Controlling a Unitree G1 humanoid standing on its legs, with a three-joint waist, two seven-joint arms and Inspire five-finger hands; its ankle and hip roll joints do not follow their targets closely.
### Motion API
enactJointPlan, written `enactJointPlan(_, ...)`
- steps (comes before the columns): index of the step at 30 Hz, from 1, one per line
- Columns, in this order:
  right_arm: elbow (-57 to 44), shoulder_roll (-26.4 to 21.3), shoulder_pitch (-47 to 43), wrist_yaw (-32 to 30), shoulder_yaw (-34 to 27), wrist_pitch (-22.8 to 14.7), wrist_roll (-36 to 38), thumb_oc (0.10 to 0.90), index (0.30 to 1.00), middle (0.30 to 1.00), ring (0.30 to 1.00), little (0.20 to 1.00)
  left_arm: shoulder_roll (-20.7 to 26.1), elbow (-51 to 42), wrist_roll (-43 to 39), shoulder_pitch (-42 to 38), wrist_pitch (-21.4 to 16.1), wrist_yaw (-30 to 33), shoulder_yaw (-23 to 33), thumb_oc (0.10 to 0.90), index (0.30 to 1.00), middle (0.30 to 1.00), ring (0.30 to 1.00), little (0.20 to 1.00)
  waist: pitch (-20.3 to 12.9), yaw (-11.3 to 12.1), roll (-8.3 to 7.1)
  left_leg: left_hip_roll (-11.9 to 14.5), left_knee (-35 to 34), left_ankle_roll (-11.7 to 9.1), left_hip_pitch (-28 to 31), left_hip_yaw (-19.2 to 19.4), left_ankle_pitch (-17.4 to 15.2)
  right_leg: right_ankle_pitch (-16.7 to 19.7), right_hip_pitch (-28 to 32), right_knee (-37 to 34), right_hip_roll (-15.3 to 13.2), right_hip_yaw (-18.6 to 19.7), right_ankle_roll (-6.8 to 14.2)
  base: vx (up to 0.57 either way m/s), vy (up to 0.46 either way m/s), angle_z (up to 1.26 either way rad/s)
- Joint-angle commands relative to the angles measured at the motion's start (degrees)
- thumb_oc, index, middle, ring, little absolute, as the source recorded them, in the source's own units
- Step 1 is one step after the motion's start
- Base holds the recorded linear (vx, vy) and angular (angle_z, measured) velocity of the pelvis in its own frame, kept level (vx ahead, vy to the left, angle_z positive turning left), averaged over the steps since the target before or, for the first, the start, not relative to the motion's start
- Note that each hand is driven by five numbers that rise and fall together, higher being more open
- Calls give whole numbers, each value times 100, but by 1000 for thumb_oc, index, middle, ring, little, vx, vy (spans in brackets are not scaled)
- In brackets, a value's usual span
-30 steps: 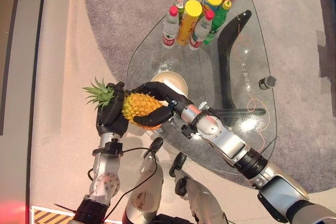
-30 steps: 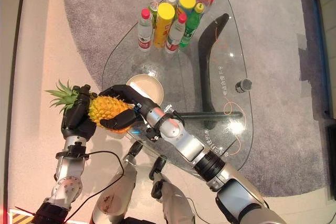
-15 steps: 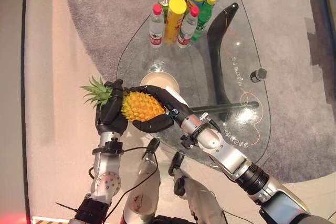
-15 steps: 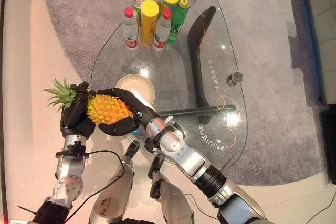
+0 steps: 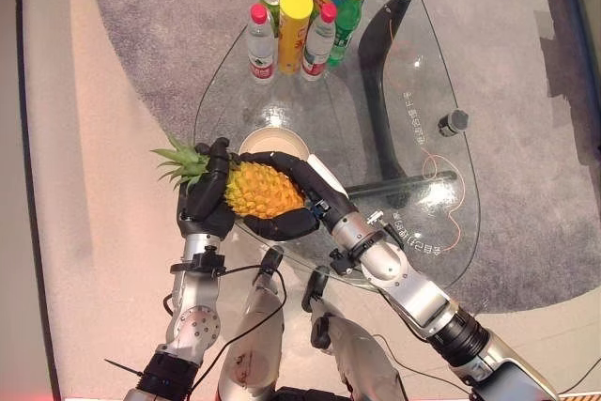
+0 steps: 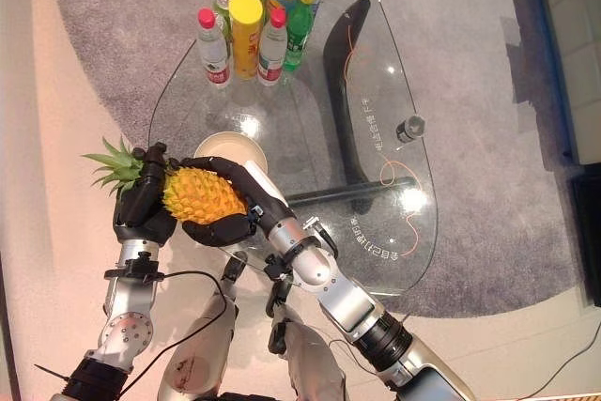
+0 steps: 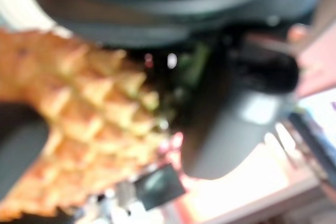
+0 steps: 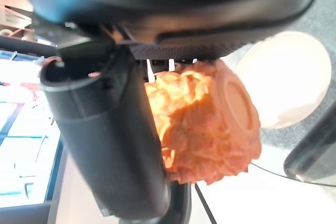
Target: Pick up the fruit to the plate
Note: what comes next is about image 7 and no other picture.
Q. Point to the dark square object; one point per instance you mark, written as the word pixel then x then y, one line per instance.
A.
pixel 160 186

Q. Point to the white and blue printed box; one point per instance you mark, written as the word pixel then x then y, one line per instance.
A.
pixel 319 121

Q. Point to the orange pineapple with green leaves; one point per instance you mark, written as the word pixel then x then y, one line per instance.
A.
pixel 86 108

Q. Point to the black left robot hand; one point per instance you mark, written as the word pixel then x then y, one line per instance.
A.
pixel 147 11

